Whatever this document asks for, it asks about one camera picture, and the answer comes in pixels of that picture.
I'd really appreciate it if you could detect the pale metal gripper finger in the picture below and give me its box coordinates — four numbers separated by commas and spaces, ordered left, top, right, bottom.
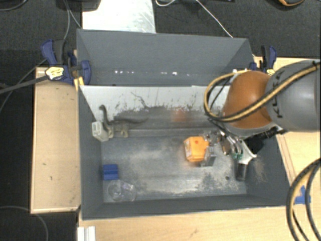
200, 147, 217, 168
203, 131, 218, 147

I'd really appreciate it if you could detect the orange box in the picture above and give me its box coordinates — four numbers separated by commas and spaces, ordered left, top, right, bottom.
183, 136, 210, 163

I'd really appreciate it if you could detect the clear glass cup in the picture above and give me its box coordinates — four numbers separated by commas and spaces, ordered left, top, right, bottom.
107, 179, 137, 202

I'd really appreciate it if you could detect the grey metal bin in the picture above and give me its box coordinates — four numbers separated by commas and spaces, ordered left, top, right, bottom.
76, 28, 292, 220

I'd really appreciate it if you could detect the blue sponge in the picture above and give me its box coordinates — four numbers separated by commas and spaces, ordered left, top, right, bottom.
102, 164, 119, 181

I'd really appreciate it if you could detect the pale wood board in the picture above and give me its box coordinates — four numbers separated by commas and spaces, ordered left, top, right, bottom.
30, 66, 82, 214

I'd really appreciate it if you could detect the black cylinder on white bracket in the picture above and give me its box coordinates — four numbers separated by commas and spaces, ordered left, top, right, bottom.
234, 139, 258, 182

